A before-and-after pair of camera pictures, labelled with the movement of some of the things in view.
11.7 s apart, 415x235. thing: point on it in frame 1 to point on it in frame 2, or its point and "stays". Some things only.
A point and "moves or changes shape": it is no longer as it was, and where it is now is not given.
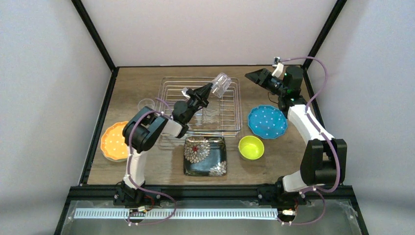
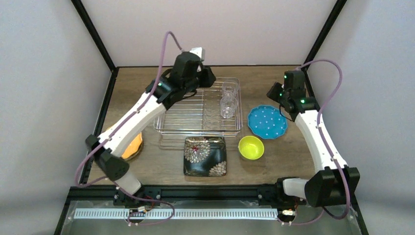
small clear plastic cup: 146,102 moves or changes shape
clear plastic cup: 220,84 to 229,88
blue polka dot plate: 267,121 stays
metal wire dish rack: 222,117 stays
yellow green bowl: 251,147 stays
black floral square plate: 205,156 stays
